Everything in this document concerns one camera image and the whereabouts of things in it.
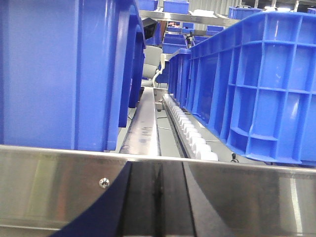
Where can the blue bin on upper shelf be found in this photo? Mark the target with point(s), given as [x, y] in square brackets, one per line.
[176, 6]

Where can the large blue ribbed crate right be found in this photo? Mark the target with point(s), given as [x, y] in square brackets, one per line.
[253, 85]

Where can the steel rail screw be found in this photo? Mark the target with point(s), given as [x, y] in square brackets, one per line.
[104, 183]

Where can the grey office chair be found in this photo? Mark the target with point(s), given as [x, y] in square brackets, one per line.
[150, 66]

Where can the white roller track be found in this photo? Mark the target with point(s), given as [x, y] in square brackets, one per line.
[189, 140]

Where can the black camera device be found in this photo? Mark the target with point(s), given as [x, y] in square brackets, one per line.
[149, 26]

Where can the steel divider rail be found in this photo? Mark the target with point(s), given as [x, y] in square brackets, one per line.
[142, 135]

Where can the blue bin top right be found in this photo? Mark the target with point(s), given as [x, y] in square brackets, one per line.
[240, 13]

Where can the blue bin behind right crate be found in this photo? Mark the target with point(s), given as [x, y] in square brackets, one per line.
[179, 68]

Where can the stainless steel front rail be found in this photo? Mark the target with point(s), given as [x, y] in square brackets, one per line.
[55, 193]

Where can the large blue crate left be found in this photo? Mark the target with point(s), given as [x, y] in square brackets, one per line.
[65, 71]

